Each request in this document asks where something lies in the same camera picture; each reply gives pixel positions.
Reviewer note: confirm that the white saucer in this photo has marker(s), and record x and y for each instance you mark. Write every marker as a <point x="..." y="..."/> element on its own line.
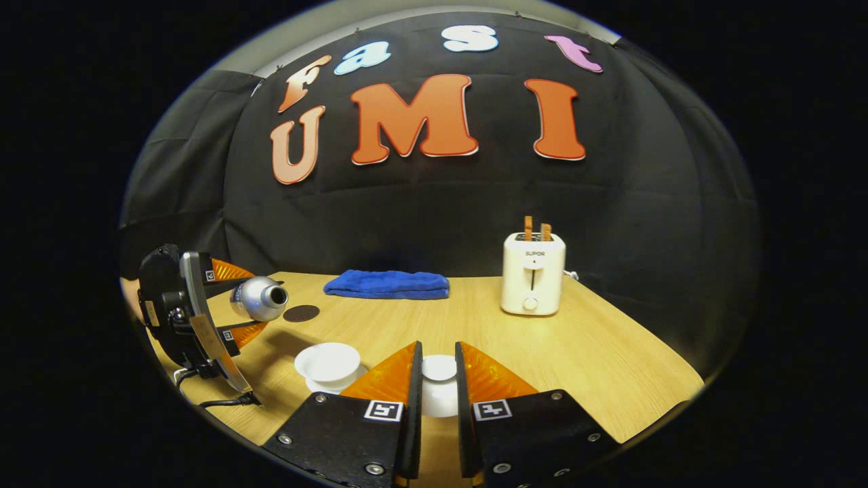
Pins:
<point x="325" y="388"/>

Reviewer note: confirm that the black backdrop cloth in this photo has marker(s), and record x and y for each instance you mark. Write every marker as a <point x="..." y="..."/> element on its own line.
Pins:
<point x="407" y="217"/>

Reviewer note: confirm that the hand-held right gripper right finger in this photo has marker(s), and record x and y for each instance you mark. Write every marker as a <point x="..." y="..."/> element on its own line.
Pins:
<point x="522" y="434"/>

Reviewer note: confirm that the silver water bottle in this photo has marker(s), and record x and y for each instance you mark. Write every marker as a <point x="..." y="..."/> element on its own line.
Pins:
<point x="258" y="299"/>

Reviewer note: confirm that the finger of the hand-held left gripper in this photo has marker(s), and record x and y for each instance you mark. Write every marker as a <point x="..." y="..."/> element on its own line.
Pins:
<point x="241" y="335"/>
<point x="227" y="272"/>

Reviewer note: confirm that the toast slice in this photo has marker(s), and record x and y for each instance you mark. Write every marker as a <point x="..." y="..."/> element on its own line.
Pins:
<point x="527" y="228"/>
<point x="546" y="232"/>

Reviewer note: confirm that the blue folded towel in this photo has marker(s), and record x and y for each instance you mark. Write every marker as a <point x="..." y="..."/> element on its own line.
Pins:
<point x="386" y="285"/>

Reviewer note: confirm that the white toaster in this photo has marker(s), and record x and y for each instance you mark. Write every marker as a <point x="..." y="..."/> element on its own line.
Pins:
<point x="534" y="278"/>

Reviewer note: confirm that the white teacup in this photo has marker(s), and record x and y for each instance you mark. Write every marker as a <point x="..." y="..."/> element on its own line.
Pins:
<point x="327" y="359"/>

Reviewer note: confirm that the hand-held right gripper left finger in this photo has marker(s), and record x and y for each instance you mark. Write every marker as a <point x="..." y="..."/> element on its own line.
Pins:
<point x="366" y="434"/>

